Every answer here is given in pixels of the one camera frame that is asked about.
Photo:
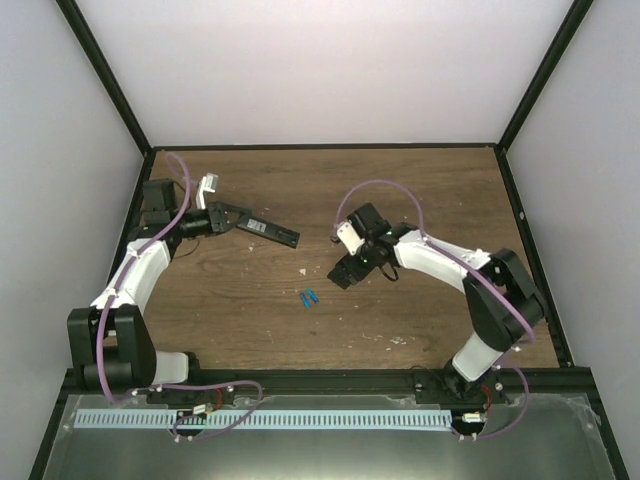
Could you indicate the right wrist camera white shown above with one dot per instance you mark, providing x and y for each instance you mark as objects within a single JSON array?
[{"x": 346, "y": 235}]

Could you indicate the metal front plate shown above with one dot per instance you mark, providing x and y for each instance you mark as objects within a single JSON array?
[{"x": 547, "y": 436}]

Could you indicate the black frame post right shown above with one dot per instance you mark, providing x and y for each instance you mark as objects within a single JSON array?
[{"x": 563, "y": 37}]

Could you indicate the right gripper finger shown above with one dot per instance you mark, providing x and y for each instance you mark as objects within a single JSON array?
[
  {"x": 340, "y": 267},
  {"x": 348, "y": 279}
]

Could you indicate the black remote control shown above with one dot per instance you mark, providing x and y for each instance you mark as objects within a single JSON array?
[{"x": 269, "y": 231}]

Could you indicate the black battery cover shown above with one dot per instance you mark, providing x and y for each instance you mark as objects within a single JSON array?
[{"x": 342, "y": 277}]

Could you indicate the blue battery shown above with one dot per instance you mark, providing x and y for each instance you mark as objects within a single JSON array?
[
  {"x": 313, "y": 296},
  {"x": 304, "y": 300}
]

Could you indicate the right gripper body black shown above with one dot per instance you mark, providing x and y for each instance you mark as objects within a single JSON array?
[{"x": 371, "y": 261}]

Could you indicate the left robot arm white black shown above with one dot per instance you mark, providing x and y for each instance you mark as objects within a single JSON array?
[{"x": 111, "y": 347}]

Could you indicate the black frame post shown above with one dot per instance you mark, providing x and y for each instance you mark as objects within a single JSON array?
[
  {"x": 82, "y": 31},
  {"x": 563, "y": 37}
]

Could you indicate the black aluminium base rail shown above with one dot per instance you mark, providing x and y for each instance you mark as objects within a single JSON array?
[{"x": 427, "y": 385}]

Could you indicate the black frame post left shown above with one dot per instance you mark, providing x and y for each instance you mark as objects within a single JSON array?
[{"x": 82, "y": 31}]

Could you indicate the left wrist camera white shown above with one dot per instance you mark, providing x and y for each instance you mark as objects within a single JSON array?
[{"x": 206, "y": 185}]

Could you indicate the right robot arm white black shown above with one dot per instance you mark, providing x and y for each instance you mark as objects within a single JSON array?
[{"x": 503, "y": 301}]

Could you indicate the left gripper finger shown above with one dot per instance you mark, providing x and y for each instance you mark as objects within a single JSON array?
[
  {"x": 227, "y": 226},
  {"x": 234, "y": 212}
]

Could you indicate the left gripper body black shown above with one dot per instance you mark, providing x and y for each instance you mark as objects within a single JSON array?
[{"x": 214, "y": 217}]

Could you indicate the light blue slotted cable duct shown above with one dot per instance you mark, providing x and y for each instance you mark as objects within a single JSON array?
[{"x": 413, "y": 420}]

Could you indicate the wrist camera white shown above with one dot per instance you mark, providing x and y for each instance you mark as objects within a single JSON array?
[
  {"x": 206, "y": 185},
  {"x": 346, "y": 235}
]

